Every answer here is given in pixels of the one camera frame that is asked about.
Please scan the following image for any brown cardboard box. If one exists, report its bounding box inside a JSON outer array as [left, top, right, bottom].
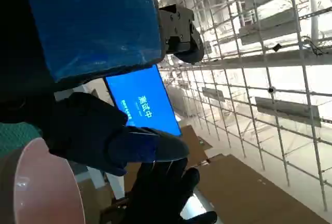
[[191, 153, 328, 224], [179, 124, 213, 168]]

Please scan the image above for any blue monitor with text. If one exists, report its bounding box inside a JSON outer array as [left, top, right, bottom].
[[105, 64, 182, 138]]

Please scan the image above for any left robot hand blue tape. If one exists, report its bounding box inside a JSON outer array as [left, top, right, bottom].
[[0, 0, 204, 177]]

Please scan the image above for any pink bowl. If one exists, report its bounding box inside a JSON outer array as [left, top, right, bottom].
[[0, 137, 86, 224]]

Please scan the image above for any grey ceiling panel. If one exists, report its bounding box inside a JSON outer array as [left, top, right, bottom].
[[238, 8, 302, 46], [255, 96, 322, 128]]

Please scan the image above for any right robot hand black glove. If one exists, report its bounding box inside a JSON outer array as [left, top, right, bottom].
[[126, 157, 218, 224]]

